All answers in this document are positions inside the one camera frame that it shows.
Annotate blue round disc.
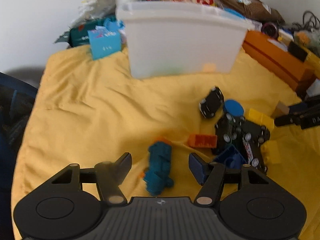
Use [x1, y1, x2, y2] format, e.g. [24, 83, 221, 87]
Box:
[223, 99, 245, 117]

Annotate light blue small carton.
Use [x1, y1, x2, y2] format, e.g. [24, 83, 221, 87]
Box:
[88, 19, 126, 60]

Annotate black toy car top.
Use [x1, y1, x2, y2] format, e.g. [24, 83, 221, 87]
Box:
[199, 86, 224, 119]

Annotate white plastic bin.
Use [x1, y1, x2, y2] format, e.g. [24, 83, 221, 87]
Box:
[116, 1, 254, 79]

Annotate brown wooden cube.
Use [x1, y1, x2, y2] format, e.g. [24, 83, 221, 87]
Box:
[271, 101, 290, 119]

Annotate orange red brick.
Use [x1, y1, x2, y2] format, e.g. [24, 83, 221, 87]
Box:
[187, 134, 217, 148]

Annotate teal brick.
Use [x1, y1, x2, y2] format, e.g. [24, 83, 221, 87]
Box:
[144, 141, 174, 196]

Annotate white crumpled plastic bag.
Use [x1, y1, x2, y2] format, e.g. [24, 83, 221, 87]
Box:
[69, 0, 116, 29]

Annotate brown paper bag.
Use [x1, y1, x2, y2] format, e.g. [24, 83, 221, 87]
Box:
[220, 0, 285, 24]

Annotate blue brick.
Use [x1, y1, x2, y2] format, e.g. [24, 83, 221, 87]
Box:
[214, 145, 248, 169]

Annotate dark blue bag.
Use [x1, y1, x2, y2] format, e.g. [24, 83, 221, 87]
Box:
[1, 73, 38, 239]

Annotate yellow cloth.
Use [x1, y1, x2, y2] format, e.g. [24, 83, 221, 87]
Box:
[11, 46, 319, 239]

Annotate black cables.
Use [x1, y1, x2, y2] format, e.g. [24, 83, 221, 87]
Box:
[291, 10, 320, 33]

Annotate yellow long brick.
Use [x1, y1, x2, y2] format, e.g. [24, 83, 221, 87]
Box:
[245, 108, 274, 131]

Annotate black toy car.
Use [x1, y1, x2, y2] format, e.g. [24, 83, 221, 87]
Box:
[241, 121, 270, 174]
[199, 86, 224, 119]

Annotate dark green box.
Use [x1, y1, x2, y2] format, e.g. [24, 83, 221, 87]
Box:
[54, 14, 116, 48]

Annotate orange box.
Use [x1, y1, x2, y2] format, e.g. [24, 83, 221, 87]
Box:
[242, 31, 316, 93]

